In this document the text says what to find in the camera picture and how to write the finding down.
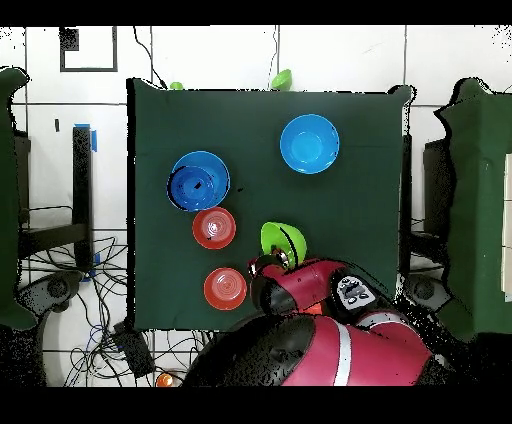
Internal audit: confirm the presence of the green bowl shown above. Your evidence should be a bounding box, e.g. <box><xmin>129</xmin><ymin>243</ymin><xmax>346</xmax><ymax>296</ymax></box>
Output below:
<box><xmin>260</xmin><ymin>221</ymin><xmax>308</xmax><ymax>269</ymax></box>
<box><xmin>269</xmin><ymin>68</ymin><xmax>293</xmax><ymax>91</ymax></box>

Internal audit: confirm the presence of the orange bowl with ringed bottom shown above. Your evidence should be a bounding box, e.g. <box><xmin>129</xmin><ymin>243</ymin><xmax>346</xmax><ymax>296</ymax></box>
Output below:
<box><xmin>191</xmin><ymin>206</ymin><xmax>238</xmax><ymax>251</ymax></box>

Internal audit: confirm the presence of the small dark blue bowl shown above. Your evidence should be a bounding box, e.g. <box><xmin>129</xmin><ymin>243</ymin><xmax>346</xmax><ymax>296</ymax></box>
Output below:
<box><xmin>166</xmin><ymin>165</ymin><xmax>216</xmax><ymax>213</ymax></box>

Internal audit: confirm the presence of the small plain orange bowl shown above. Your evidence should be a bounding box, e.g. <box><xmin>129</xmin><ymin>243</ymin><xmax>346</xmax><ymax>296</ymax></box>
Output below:
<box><xmin>202</xmin><ymin>266</ymin><xmax>248</xmax><ymax>312</ymax></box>

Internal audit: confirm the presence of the large blue bowl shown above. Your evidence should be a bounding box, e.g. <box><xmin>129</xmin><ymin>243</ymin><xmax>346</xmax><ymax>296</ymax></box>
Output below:
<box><xmin>170</xmin><ymin>150</ymin><xmax>231</xmax><ymax>211</ymax></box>
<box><xmin>279</xmin><ymin>113</ymin><xmax>341</xmax><ymax>175</ymax></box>

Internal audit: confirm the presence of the black power strip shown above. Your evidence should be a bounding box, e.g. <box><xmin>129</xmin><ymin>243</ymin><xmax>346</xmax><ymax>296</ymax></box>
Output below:
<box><xmin>113</xmin><ymin>323</ymin><xmax>156</xmax><ymax>379</ymax></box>

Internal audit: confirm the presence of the dark green tablecloth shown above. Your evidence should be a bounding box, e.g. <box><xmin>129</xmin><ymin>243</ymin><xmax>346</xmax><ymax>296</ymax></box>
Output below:
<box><xmin>126</xmin><ymin>77</ymin><xmax>413</xmax><ymax>335</ymax></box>
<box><xmin>0</xmin><ymin>67</ymin><xmax>39</xmax><ymax>331</ymax></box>
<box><xmin>435</xmin><ymin>77</ymin><xmax>512</xmax><ymax>341</ymax></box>

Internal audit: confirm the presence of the grey chair base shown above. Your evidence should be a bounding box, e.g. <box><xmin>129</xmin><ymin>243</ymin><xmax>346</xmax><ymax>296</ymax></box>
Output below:
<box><xmin>403</xmin><ymin>271</ymin><xmax>453</xmax><ymax>313</ymax></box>

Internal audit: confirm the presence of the green bowl on floor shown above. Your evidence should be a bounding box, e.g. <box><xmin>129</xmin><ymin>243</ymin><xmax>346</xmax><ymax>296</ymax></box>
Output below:
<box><xmin>269</xmin><ymin>68</ymin><xmax>293</xmax><ymax>91</ymax></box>

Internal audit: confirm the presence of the black metal stand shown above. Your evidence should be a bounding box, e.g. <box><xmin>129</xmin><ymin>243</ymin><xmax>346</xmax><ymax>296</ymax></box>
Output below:
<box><xmin>17</xmin><ymin>125</ymin><xmax>95</xmax><ymax>273</ymax></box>

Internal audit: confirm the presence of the black chair base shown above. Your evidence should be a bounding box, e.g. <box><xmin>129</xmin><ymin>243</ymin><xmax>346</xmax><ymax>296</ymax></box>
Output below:
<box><xmin>17</xmin><ymin>269</ymin><xmax>85</xmax><ymax>321</ymax></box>

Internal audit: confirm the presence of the blue tape strip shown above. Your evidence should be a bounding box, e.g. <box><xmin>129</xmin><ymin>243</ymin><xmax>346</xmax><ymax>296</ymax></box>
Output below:
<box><xmin>73</xmin><ymin>122</ymin><xmax>98</xmax><ymax>153</ymax></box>

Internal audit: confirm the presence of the tangle of black floor cables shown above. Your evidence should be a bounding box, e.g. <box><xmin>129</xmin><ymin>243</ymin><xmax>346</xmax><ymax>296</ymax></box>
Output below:
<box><xmin>19</xmin><ymin>235</ymin><xmax>217</xmax><ymax>387</ymax></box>

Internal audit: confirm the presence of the dark square floor frame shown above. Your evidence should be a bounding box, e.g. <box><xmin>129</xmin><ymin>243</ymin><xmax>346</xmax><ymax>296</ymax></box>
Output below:
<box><xmin>59</xmin><ymin>25</ymin><xmax>119</xmax><ymax>73</ymax></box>

